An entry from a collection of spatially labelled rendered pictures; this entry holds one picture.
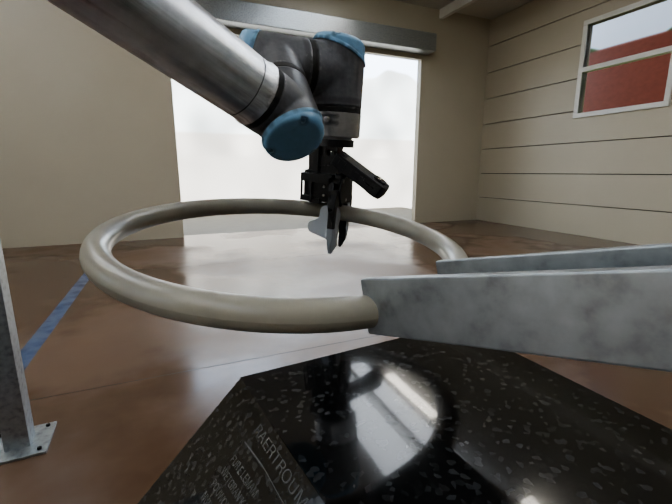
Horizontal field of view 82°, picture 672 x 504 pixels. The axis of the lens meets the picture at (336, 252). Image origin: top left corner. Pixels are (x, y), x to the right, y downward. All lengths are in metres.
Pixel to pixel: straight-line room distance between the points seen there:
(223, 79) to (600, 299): 0.43
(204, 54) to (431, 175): 7.82
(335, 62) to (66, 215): 6.22
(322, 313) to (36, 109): 6.57
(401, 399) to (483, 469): 0.10
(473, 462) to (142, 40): 0.49
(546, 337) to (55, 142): 6.64
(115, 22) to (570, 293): 0.45
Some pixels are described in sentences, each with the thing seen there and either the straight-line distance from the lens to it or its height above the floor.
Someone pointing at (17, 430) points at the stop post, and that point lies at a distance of 1.98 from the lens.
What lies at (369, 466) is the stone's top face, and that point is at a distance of 0.34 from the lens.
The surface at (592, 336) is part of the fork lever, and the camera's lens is 0.25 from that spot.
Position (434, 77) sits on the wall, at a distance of 8.39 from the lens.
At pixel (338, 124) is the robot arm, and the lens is 0.70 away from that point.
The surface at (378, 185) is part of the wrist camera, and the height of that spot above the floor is 1.01.
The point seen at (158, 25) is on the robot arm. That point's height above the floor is 1.17.
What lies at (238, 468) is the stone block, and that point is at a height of 0.77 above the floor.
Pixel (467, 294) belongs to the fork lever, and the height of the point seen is 0.95.
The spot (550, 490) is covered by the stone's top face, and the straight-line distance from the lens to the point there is 0.36.
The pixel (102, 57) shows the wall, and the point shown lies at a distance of 6.79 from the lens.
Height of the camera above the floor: 1.03
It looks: 12 degrees down
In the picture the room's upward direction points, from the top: straight up
